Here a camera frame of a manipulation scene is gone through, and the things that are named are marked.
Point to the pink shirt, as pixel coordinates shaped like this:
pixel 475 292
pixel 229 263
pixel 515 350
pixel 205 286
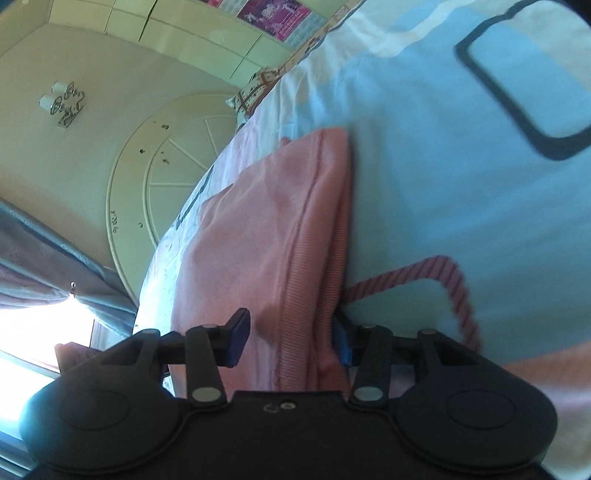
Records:
pixel 258 221

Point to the wall lamp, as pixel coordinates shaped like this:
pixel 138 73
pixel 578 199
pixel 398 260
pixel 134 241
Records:
pixel 64 104

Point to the patterned pastel bedsheet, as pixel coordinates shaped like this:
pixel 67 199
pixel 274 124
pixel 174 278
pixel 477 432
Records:
pixel 438 184

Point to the grey curtain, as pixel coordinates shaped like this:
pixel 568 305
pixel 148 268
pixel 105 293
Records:
pixel 55 249

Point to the purple wall poster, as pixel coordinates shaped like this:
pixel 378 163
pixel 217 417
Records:
pixel 277 16

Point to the beige patchwork quilt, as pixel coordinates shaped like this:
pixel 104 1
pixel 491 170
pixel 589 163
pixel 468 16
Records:
pixel 323 27

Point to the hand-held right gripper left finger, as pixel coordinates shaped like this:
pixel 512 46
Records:
pixel 239 339

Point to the patterned pillow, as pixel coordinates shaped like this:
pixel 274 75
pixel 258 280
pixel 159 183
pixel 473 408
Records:
pixel 251 94

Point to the cream wardrobe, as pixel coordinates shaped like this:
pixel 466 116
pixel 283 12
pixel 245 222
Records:
pixel 184 27

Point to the white round headboard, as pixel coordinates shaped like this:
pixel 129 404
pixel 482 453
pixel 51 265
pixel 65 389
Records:
pixel 134 161

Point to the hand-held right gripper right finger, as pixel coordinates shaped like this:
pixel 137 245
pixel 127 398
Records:
pixel 342 344

